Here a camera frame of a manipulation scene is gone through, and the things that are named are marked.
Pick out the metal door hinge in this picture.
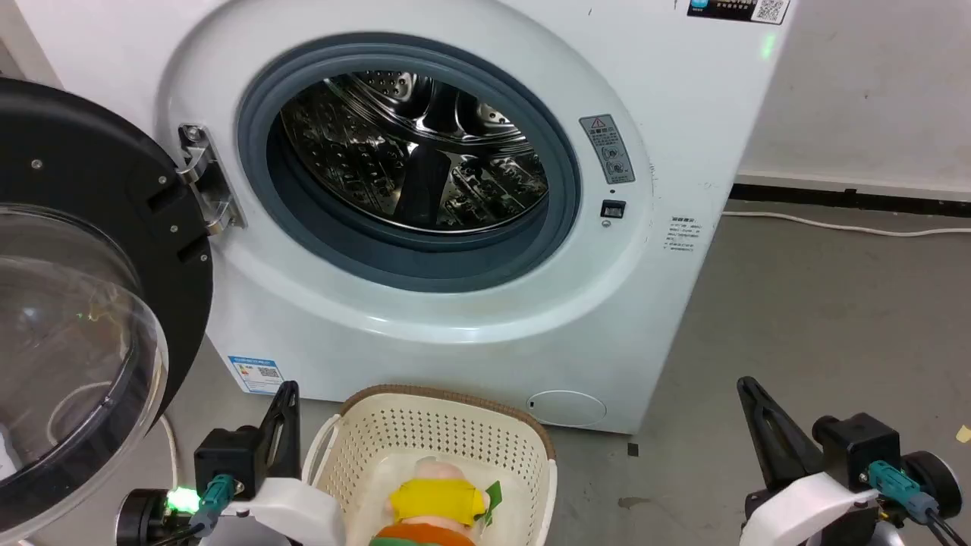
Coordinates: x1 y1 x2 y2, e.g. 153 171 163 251
177 124 247 236

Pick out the white front-load washing machine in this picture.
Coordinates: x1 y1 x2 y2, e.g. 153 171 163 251
15 0 797 437

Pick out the cream perforated laundry basket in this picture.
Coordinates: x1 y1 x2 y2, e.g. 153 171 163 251
302 384 558 546

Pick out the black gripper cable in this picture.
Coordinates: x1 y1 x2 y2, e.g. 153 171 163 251
148 522 207 546
919 507 971 546

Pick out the white floor cable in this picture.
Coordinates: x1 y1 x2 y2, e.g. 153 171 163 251
721 210 971 238

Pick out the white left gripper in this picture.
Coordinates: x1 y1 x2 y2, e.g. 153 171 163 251
199 381 346 546

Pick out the black wall baseboard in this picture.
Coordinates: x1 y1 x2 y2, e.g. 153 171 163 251
728 182 971 221

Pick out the stainless steel washer drum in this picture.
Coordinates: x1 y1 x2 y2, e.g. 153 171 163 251
279 70 550 234

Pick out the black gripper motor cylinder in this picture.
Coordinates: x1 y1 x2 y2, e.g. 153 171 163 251
116 488 171 546
901 450 964 522

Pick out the blue energy label sticker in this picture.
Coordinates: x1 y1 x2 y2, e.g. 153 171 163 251
228 355 285 395

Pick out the teal left cable connector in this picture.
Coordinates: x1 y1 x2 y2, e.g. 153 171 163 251
188 474 237 533

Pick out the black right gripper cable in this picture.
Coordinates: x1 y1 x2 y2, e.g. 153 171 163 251
919 507 971 546

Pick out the grey warning sticker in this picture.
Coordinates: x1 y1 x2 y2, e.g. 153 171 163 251
579 115 636 185

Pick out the teal cable connector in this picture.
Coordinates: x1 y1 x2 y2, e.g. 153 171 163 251
863 460 941 524
188 474 237 533

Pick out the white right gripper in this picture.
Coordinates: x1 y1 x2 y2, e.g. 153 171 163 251
736 377 882 546

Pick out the black round washer door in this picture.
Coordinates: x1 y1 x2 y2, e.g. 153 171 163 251
0 76 215 544

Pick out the black QR code sticker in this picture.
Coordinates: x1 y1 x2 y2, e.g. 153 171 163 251
687 0 791 25

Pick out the round white filter cover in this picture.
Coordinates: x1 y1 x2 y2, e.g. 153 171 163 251
527 390 608 428

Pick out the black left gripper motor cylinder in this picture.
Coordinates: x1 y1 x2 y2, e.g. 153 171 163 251
116 488 171 546

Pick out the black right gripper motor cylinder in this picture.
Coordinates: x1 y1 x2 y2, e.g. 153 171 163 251
901 450 964 522

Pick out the doll toy with yellow hat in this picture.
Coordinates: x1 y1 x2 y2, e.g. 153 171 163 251
369 460 503 546

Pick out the grey rubber door gasket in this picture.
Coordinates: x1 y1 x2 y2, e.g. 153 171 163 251
237 34 583 293

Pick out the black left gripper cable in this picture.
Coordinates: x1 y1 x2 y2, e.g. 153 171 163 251
148 522 207 546

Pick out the thin white cable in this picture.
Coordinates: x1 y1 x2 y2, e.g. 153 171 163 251
156 413 181 490

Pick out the teal right cable connector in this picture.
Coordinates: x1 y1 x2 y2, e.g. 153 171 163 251
863 460 941 524

